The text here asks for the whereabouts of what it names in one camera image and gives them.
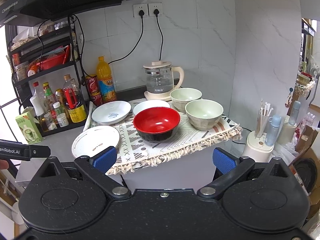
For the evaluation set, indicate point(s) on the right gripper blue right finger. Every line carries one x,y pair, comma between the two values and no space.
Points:
229,171

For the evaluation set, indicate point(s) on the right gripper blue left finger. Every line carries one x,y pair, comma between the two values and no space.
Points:
95,168

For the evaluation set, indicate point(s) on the white plate flower pattern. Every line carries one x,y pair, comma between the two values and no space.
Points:
93,140

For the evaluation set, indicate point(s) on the white plate blue script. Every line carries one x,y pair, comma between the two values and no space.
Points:
111,113

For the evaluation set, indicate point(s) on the green bowl front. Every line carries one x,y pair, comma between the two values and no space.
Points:
204,114

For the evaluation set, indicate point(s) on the green bowl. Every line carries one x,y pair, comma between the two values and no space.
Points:
180,97
204,114

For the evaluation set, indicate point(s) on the red and black bowl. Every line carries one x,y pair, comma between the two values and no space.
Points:
157,124

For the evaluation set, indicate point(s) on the small white bakery bowl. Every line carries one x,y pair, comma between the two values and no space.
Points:
149,104

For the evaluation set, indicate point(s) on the green bowl back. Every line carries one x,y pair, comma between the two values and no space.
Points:
180,97

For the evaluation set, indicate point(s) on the person's left hand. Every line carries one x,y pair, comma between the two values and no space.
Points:
4,165

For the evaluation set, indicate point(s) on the green tea box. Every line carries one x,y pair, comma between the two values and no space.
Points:
29,128

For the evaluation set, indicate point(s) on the white appliance with straws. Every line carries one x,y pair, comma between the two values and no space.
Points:
255,146

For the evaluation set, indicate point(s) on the patterned fringed table cloth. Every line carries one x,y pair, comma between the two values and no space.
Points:
133,152

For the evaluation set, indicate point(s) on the small clear spice jar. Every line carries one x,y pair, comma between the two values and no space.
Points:
50,122

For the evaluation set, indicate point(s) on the white cap oil dispenser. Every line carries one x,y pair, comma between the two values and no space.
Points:
36,102

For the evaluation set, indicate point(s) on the dark soy sauce jug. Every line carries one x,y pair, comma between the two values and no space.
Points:
74,103

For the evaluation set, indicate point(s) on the small white label jar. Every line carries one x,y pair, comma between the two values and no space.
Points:
62,120

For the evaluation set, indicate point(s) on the green label sauce bottle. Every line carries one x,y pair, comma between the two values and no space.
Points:
49,96

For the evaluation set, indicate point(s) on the blue baby bottle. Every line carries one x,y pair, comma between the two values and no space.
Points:
273,129

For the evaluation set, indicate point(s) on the clear vinegar bottle red cap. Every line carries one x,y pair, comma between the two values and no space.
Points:
38,91

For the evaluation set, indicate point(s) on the red soda can lower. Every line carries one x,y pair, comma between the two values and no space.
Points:
96,98

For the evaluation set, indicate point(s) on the red soda can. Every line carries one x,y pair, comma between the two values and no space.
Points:
96,98
92,84

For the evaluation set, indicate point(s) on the orange juice bottle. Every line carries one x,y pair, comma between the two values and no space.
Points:
105,80

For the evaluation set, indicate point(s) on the red soda can upper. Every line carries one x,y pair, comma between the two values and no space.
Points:
92,84

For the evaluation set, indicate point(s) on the black metal spice rack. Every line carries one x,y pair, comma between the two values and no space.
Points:
62,41

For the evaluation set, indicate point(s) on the cream kettle base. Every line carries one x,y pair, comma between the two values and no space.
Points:
160,96

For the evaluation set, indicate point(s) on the red lid container on shelf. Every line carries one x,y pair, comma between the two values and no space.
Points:
52,59

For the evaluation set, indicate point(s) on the glass kettle cream handle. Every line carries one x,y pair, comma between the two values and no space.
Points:
160,76

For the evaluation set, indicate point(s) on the left wall socket plug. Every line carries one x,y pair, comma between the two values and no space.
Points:
140,10

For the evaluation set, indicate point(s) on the wall socket plug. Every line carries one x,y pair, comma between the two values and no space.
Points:
155,9
140,10

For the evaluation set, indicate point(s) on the right wall socket plug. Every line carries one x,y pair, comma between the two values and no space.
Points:
155,9

